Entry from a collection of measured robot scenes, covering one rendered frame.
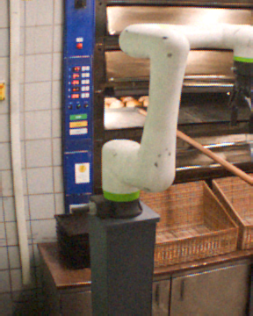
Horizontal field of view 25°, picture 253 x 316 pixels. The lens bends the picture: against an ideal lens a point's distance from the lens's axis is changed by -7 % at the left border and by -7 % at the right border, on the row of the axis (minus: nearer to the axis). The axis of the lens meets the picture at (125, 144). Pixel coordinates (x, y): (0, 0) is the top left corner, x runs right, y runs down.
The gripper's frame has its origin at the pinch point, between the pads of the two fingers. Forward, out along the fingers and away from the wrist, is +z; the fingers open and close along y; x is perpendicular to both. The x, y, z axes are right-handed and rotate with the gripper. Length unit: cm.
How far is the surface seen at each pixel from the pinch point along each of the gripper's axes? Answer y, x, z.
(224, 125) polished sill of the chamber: -103, 57, 27
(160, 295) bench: -53, -4, 103
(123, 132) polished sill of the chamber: -107, -5, 28
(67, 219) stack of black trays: -92, -41, 68
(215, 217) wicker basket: -82, 43, 75
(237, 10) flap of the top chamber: -105, 66, -43
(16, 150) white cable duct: -110, -64, 34
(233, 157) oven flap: -101, 64, 47
